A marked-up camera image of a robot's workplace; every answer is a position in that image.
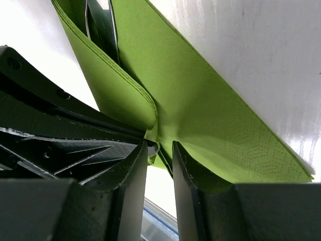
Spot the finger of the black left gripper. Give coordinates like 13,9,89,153
1,46,156,187

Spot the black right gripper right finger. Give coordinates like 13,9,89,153
173,142,320,240

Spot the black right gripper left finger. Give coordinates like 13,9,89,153
1,142,147,240

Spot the green paper napkin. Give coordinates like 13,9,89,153
52,1,312,183

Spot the silver table knife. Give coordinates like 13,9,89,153
85,1,120,65

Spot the aluminium mounting rail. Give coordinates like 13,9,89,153
140,198,179,241

